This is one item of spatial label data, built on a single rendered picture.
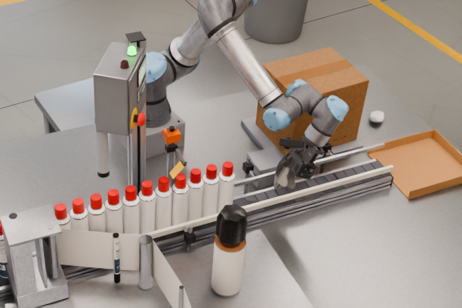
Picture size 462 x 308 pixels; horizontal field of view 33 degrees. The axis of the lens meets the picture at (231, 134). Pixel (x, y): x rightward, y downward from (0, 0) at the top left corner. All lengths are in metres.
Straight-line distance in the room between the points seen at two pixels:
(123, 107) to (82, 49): 2.86
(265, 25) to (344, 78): 2.26
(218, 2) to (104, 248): 0.80
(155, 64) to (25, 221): 0.81
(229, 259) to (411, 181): 0.91
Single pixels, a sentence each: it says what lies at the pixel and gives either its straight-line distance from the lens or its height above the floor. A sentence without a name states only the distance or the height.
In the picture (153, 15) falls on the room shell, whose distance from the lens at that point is 5.27.
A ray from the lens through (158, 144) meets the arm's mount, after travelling 2.75.
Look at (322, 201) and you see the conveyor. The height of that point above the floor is 0.86.
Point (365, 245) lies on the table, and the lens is 2.55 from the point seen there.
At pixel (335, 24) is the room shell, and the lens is 5.36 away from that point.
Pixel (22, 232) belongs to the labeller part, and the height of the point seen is 1.14.
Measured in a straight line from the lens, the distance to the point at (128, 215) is 2.31.
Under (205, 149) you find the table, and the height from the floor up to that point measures 0.83.
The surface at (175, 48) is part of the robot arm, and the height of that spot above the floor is 1.18.
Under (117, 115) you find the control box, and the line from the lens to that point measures 2.09.
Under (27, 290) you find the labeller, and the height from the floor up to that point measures 0.96.
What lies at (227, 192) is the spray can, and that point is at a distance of 2.40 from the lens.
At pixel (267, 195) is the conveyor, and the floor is 0.88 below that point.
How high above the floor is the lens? 2.61
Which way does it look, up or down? 38 degrees down
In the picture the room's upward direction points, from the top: 5 degrees clockwise
